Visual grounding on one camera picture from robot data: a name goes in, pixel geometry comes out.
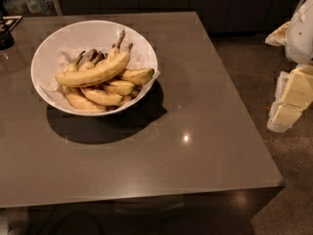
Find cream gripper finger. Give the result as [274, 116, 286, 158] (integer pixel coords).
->
[267, 65, 313, 133]
[265, 22, 290, 47]

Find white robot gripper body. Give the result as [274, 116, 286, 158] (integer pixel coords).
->
[285, 0, 313, 65]

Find large top yellow banana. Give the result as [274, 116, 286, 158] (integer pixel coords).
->
[55, 43, 133, 87]

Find right yellow banana green tip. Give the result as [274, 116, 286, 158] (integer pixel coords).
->
[118, 69, 155, 85]

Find back upright yellow banana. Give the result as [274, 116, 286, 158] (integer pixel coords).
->
[107, 30, 125, 61]

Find lower yellow banana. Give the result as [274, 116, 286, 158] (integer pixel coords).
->
[80, 87, 123, 106]

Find back middle yellow banana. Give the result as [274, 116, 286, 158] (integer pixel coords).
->
[78, 49, 105, 71]

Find back left yellow banana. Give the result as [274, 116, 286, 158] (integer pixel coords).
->
[64, 51, 84, 71]

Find bottom left yellow banana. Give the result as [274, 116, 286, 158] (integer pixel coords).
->
[62, 86, 107, 113]

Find white bowl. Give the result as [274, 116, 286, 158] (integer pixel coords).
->
[30, 20, 159, 118]

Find dark cabinet fronts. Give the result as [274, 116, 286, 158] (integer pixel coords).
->
[58, 0, 299, 33]

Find shelf with bottles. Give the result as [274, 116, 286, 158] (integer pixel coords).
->
[0, 0, 62, 16]

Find dark object table corner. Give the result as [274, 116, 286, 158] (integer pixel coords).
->
[0, 16, 22, 50]

